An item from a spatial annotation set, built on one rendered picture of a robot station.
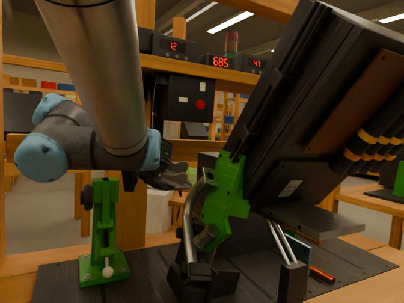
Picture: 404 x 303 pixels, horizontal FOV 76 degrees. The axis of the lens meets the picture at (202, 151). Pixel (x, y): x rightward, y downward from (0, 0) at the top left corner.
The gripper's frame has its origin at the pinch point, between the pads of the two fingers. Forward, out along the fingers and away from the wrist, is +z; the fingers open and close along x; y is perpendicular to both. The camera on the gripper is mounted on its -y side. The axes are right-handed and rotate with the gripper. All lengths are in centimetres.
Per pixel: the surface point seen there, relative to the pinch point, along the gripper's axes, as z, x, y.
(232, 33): 3, 67, 23
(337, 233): 28.5, -11.9, 19.0
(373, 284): 63, -11, 8
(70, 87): -112, 551, -408
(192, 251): 10.7, -9.4, -11.4
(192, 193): 6.8, 5.4, -6.8
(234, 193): 10.7, -1.3, 6.4
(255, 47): 349, 981, -123
